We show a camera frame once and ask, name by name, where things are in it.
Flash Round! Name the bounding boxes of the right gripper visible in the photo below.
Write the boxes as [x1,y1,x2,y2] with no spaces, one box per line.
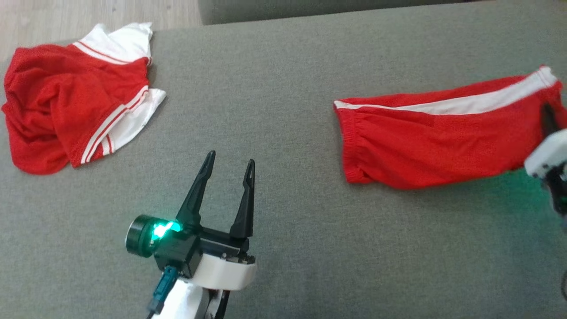
[524,103,567,218]

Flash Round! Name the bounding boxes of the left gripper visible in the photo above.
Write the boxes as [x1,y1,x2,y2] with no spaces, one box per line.
[125,151,257,291]

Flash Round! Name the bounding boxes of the red shorts white side stripe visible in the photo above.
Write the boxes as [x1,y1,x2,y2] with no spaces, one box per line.
[333,66,567,190]

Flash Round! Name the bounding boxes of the red jersey white sleeves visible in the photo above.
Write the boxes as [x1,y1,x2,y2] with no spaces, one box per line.
[1,22,167,175]

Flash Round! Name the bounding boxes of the large grey sofa seat cushion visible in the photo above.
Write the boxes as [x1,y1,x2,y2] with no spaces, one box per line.
[0,0,567,319]

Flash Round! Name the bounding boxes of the medium grey sofa seat cushion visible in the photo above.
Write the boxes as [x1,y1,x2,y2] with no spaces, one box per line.
[198,0,488,25]

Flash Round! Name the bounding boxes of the black cable teal connector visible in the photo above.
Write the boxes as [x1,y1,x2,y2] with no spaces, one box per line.
[146,266,179,319]

